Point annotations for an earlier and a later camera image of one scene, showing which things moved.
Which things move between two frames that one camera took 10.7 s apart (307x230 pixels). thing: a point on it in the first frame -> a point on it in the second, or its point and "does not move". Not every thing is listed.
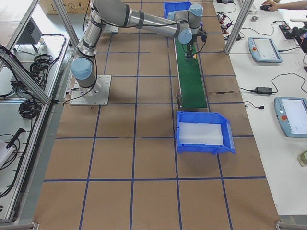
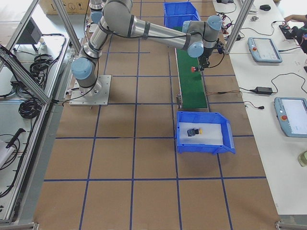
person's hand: [274, 5] -> [297, 17]
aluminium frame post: [245, 11] does not move
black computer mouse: [265, 7] does not move
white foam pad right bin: [201, 133] does not move
